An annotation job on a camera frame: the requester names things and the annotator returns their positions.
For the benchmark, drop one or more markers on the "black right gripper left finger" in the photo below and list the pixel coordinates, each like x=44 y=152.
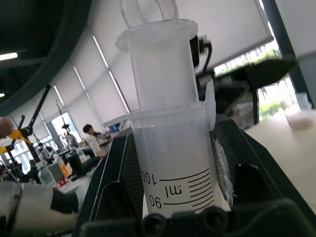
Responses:
x=116 y=172

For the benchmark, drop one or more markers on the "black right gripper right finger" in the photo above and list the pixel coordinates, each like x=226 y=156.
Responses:
x=247 y=158

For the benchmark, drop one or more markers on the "translucent plastic syringe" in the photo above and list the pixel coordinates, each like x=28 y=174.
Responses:
x=170 y=138

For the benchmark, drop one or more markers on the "orange liquid bottle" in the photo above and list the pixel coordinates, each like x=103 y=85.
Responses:
x=63 y=168

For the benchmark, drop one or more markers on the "clear plastic cup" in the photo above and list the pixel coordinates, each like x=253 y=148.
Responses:
x=299 y=118

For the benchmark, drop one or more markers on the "seated person in background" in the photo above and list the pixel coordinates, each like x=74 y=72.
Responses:
x=93 y=142

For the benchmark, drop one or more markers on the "black cylindrical container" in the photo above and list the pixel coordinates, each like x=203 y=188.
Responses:
x=76 y=164

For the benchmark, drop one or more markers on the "clear plastic bottle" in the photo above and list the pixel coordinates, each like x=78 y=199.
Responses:
x=46 y=176

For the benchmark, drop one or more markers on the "black tripod stand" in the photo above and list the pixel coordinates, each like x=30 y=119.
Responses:
x=32 y=118

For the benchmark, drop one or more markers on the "yellow and black clamp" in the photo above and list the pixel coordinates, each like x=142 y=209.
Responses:
x=17 y=135

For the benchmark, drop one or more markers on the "bystander hand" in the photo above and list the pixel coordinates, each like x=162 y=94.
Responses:
x=5 y=127

